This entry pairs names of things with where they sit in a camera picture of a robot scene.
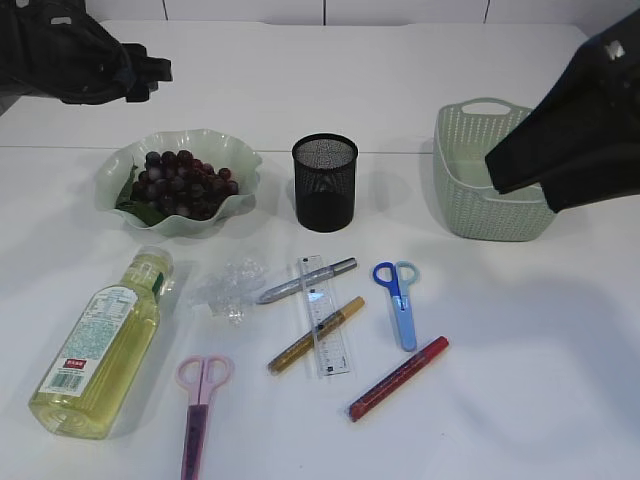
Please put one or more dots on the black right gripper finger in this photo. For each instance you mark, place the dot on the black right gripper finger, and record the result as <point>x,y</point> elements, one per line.
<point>593,109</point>
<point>593,179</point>

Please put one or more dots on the clear plastic sheet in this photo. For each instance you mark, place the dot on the clear plastic sheet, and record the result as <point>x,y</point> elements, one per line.
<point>230,292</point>

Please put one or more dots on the purple red grape bunch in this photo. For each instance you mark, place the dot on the purple red grape bunch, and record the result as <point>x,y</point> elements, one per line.
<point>175,184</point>

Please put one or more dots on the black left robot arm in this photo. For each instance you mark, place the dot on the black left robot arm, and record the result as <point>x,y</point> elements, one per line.
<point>54,49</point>

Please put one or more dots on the light green woven basket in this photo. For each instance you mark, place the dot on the light green woven basket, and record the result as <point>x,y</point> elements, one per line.
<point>471,208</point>

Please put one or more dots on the red glitter marker pen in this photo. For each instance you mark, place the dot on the red glitter marker pen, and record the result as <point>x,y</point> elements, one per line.
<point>395,379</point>

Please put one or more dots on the black mesh pen cup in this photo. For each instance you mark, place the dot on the black mesh pen cup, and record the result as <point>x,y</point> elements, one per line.
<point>325,181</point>

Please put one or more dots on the silver glitter marker pen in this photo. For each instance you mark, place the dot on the silver glitter marker pen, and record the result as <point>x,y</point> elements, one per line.
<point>308,279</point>

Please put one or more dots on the clear plastic ruler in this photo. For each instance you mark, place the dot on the clear plastic ruler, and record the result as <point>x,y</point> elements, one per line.
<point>329,349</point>

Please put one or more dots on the gold glitter marker pen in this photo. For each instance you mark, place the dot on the gold glitter marker pen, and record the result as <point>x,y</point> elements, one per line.
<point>307,342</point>

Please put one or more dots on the light green wavy plate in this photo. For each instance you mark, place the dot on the light green wavy plate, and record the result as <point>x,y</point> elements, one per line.
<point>218,149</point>

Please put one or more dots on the blue scissors with sheath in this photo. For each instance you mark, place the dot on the blue scissors with sheath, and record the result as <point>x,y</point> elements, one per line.
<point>397,278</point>

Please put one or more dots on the pink scissors with sheath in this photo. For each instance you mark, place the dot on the pink scissors with sheath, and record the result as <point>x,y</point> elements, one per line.
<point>201,377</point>

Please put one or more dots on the yellow tea plastic bottle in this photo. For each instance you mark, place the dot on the yellow tea plastic bottle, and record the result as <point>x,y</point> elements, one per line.
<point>84,388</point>

